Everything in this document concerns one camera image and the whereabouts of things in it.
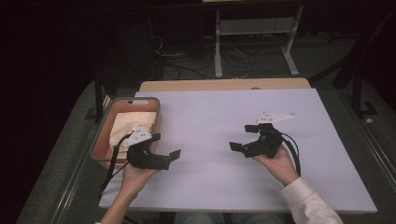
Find cream garment yellow patches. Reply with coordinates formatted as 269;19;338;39
108;111;158;154

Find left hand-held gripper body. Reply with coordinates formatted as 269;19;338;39
123;125;172;171

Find dark angled stand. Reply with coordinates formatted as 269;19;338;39
331;12;396;119

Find white foam board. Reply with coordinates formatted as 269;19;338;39
98;88;378;216

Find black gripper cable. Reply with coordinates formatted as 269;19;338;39
98;133;134;200
279;133;303;177

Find tangle of floor cables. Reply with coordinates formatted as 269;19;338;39
150;33;260;80

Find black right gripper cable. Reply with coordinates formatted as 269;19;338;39
279;133;303;177

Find person's left hand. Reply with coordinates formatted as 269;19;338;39
120;161;161;200

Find person's right hand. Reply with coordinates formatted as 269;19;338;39
251;144;300;188

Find wooden table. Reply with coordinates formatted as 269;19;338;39
138;77;312;93

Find black metal stand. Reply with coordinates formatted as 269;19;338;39
92;69;115;124

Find white metal stand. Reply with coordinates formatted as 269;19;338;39
214;5;304;78

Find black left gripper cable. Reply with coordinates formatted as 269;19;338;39
98;133;134;200

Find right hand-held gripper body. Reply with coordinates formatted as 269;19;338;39
244;110;296;160

